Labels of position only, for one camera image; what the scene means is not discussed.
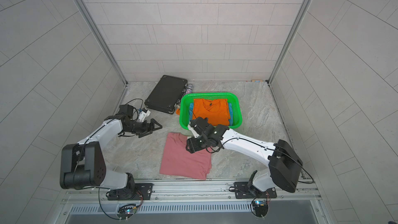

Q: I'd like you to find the orange t-shirt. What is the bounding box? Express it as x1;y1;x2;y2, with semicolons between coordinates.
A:
192;99;231;127

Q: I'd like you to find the blue t-shirt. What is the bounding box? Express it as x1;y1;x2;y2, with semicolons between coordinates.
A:
188;102;234;125

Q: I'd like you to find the pink t-shirt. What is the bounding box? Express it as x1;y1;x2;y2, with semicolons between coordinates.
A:
160;132;211;180

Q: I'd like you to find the green plastic basket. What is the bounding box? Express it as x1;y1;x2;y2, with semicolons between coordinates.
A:
179;92;243;130

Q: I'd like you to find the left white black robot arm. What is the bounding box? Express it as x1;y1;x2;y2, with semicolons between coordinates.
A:
60;104;162;190

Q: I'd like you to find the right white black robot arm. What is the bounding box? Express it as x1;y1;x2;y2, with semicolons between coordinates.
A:
186;117;303;197

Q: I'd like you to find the black hard case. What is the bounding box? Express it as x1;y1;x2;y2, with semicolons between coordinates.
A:
144;75;188;114

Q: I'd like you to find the small purple bottle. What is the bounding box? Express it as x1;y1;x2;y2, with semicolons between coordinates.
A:
185;84;194;94

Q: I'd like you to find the left green circuit board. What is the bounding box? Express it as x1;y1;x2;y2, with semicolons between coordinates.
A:
117;204;138;221

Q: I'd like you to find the green circuit board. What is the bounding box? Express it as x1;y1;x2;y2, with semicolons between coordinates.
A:
250;199;269;218
117;204;138;221

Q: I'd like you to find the right green circuit board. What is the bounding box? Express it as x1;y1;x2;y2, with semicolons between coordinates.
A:
250;199;269;218

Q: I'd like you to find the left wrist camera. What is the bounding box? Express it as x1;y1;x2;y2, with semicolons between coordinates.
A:
137;108;151;122

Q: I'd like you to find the aluminium mounting rail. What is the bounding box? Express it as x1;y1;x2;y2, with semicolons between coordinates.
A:
59;179;321;204

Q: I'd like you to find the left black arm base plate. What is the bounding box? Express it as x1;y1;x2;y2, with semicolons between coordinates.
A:
106;183;153;201

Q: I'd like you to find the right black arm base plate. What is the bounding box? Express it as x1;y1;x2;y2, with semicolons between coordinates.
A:
229;181;277;199

